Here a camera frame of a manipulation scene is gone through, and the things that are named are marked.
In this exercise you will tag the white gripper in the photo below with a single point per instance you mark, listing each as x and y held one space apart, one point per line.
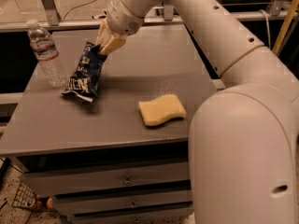
121 16

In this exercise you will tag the blue chip bag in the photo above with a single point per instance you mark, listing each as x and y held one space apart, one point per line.
83 82

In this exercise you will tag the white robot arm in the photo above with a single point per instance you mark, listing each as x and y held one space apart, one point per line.
242 140

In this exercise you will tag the clear plastic water bottle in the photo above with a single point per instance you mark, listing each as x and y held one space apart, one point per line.
47 54

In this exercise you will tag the yellow sponge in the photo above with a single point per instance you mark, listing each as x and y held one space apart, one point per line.
161 110

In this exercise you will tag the grey drawer cabinet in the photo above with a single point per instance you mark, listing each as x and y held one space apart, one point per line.
50 132

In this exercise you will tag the top grey drawer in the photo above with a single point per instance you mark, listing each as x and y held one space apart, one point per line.
105 177

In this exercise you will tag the grey drawer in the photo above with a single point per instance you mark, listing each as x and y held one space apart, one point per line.
105 177
93 205
136 216

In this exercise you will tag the middle grey drawer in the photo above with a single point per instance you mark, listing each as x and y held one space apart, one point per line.
93 205

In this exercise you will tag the bottom grey drawer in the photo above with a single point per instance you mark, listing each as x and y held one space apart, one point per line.
136 216

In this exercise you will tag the metal railing frame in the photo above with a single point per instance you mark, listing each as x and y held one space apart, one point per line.
81 14

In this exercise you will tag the black wire basket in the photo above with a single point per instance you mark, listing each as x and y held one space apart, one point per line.
24 198

